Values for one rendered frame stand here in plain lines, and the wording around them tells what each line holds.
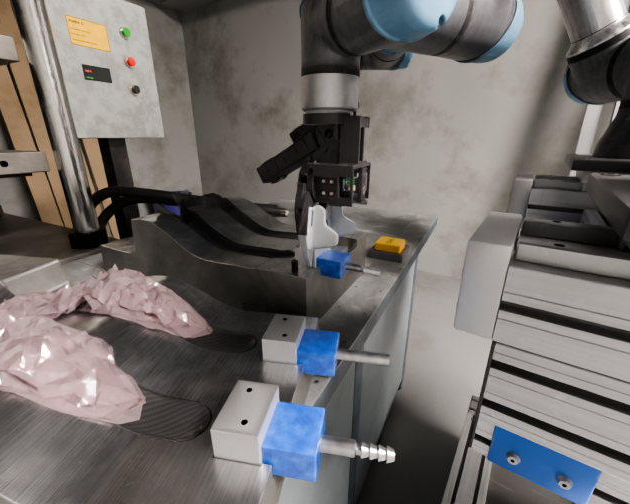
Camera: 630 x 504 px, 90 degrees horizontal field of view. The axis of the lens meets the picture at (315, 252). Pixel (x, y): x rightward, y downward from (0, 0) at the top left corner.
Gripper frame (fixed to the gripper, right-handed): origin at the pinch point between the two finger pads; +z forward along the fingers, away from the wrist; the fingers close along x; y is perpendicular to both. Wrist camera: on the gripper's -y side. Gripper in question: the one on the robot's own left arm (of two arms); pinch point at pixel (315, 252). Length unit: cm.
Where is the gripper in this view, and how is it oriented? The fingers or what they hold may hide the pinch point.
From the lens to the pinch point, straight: 50.2
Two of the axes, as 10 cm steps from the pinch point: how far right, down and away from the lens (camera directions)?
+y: 8.9, 1.6, -4.3
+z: 0.0, 9.4, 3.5
